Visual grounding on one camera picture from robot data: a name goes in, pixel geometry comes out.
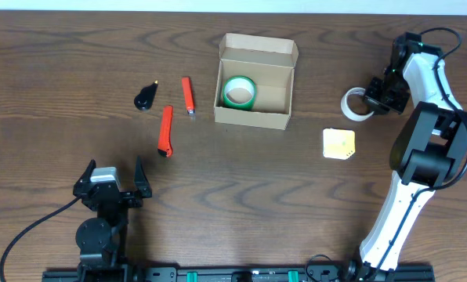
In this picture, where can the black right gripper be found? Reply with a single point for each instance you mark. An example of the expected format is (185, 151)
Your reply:
(374, 91)

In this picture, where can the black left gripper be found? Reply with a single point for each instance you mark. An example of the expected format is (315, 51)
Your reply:
(129, 196)

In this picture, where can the white tape roll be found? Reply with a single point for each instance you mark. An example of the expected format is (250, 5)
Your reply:
(347, 111)

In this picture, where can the yellow sticky note pad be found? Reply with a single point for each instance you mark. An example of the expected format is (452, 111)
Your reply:
(338, 143)

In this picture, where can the green tape roll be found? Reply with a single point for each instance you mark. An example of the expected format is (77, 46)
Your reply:
(239, 92)

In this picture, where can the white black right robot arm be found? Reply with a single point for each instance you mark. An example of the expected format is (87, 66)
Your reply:
(430, 152)

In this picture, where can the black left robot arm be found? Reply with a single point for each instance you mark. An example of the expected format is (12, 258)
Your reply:
(102, 239)

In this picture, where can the red utility knife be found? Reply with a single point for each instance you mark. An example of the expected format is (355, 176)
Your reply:
(164, 146)

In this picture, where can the black teardrop tape dispenser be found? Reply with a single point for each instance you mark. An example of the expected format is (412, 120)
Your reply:
(144, 100)

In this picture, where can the red stapler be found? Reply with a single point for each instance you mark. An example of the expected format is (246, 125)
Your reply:
(188, 95)

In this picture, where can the brown cardboard box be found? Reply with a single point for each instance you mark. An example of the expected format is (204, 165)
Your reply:
(270, 63)

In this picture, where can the black mounting rail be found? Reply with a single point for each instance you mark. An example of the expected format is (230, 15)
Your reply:
(172, 274)

